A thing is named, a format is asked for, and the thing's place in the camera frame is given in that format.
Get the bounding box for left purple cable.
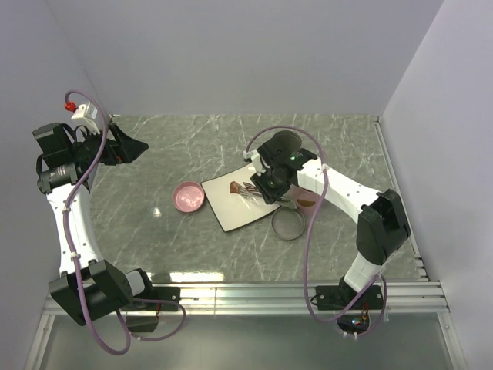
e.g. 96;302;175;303
63;89;186;356

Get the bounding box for grey cylindrical container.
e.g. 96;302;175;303
272;130;302;153

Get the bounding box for pink lid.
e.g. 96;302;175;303
172;181;206;213

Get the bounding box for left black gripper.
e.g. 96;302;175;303
69;123;148;169

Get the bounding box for white square plate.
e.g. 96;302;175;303
201;164;280;232

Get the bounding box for grey lid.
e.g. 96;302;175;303
271;207;306;241

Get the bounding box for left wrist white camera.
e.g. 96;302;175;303
71;102;99;125

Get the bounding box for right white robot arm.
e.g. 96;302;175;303
243;131;411;308

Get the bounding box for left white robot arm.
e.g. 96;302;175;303
33;123;156;326

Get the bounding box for metal tongs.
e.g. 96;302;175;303
236;181;297;209

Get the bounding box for pink cylindrical container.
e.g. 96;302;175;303
290;186;320;218

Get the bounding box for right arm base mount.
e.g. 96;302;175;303
310;285;387;338

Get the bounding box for brown meat piece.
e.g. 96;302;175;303
230;181;241;194

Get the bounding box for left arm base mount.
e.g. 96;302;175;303
120;287;181;334

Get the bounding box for aluminium rail frame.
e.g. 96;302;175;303
32;114;467;369

